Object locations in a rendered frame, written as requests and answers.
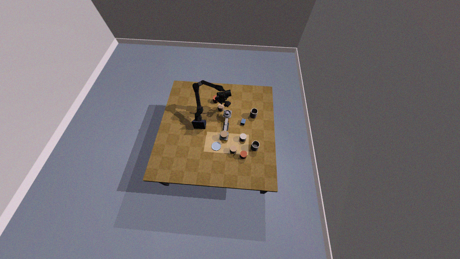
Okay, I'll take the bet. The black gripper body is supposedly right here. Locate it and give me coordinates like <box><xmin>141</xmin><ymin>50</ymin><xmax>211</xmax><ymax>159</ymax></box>
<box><xmin>215</xmin><ymin>96</ymin><xmax>231</xmax><ymax>107</ymax></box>

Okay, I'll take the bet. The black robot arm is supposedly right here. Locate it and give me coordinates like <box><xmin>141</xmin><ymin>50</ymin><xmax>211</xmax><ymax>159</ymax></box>
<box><xmin>193</xmin><ymin>80</ymin><xmax>231</xmax><ymax>122</ymax></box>

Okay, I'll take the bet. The grey round dish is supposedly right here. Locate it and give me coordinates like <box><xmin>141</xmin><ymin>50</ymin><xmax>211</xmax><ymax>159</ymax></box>
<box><xmin>211</xmin><ymin>142</ymin><xmax>221</xmax><ymax>151</ymax></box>

